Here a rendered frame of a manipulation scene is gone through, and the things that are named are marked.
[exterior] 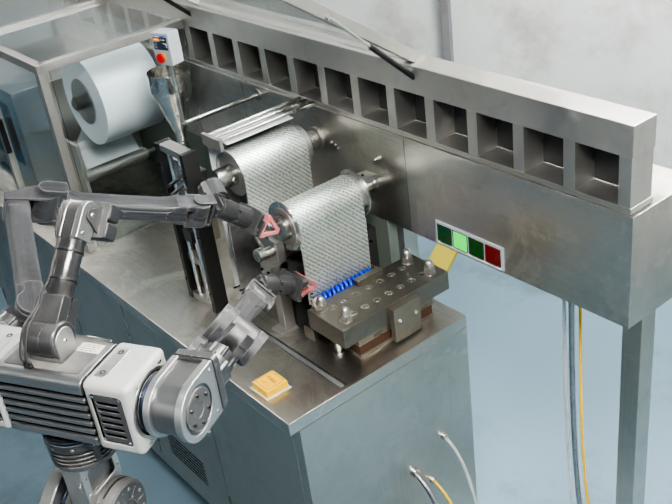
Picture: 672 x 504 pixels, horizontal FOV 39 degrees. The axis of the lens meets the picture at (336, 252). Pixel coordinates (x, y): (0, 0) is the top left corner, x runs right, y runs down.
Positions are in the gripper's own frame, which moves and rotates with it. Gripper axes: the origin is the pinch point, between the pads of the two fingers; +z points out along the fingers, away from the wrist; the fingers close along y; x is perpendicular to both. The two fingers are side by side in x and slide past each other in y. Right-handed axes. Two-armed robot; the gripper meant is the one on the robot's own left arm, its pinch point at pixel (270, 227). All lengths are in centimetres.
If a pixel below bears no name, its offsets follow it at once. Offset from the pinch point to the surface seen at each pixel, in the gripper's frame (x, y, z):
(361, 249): 4.1, 6.6, 30.1
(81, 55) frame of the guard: 23, -96, -22
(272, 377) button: -37.1, 15.4, 9.3
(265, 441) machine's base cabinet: -57, 13, 20
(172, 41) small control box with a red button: 37, -52, -20
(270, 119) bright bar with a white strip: 28.0, -24.1, 4.0
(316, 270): -6.3, 6.5, 16.7
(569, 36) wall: 125, -71, 180
